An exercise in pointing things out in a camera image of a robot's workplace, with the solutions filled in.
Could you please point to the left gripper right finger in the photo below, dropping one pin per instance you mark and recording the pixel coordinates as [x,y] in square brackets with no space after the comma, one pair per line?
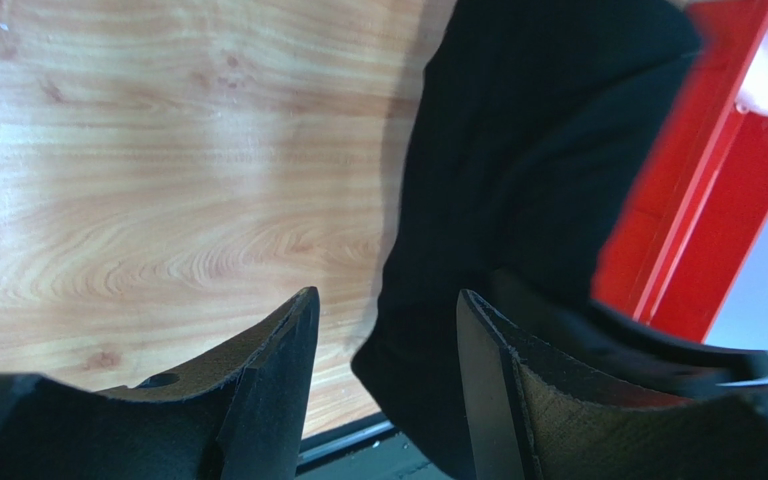
[536,413]

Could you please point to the black t-shirt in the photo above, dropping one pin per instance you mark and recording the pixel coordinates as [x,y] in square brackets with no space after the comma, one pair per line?
[534,121]

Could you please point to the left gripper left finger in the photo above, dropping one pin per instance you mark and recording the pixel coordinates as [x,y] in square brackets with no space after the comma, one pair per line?
[236,411]

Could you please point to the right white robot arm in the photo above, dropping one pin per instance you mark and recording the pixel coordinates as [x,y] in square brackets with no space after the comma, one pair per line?
[753,91]

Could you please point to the red plastic tray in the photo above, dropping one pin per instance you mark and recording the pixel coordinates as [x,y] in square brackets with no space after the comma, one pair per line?
[702,199]

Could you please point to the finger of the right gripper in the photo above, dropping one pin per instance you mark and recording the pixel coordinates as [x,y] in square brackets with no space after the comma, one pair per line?
[610,342]

